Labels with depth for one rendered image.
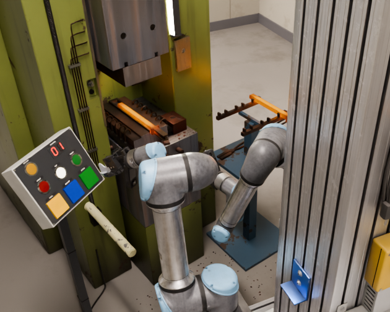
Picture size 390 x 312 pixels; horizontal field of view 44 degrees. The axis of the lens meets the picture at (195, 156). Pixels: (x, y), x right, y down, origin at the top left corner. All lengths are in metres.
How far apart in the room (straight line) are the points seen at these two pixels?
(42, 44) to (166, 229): 1.04
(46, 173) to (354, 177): 1.33
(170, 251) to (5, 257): 2.04
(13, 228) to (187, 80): 1.69
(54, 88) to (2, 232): 1.59
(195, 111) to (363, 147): 1.84
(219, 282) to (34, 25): 1.25
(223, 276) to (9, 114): 1.55
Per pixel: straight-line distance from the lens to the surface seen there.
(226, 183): 1.97
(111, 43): 2.10
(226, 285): 1.55
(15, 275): 3.23
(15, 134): 2.73
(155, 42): 2.21
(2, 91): 2.62
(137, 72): 2.21
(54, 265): 3.20
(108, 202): 2.64
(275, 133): 1.75
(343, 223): 1.05
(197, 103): 2.68
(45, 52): 2.14
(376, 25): 0.84
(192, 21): 2.49
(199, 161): 1.36
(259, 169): 1.67
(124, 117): 2.53
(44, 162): 2.00
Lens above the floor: 2.23
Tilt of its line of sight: 35 degrees down
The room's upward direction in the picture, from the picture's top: 3 degrees counter-clockwise
